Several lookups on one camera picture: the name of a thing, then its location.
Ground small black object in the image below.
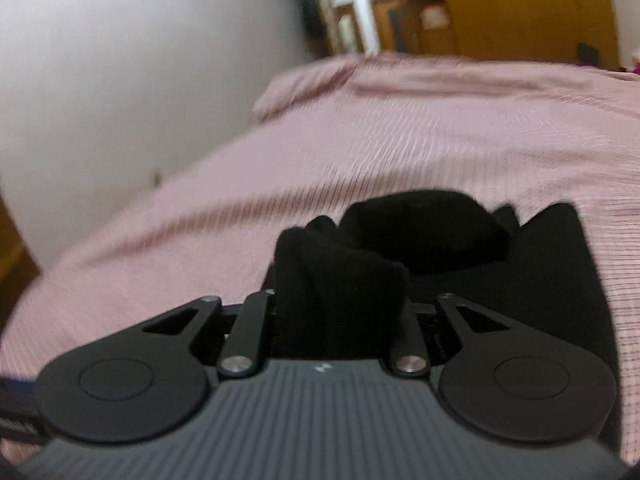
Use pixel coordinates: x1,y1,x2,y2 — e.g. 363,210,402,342
577,42,602,67

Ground wooden door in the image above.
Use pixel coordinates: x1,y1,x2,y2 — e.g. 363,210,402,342
372,0,417,54

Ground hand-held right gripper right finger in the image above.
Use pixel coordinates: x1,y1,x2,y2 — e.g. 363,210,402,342
386,292,507,377

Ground black garment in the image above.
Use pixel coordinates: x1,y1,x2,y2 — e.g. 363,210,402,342
262,189,624,461

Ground pink striped bedspread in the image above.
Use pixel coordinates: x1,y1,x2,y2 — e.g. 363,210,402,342
0,52,640,467

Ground wooden wardrobe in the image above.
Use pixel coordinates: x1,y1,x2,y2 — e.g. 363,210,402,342
390,0,621,68

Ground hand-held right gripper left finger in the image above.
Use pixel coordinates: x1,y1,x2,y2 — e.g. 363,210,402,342
142,289,277,377

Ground wooden bedside furniture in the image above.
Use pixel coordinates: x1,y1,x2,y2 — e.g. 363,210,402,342
0,195,42,332

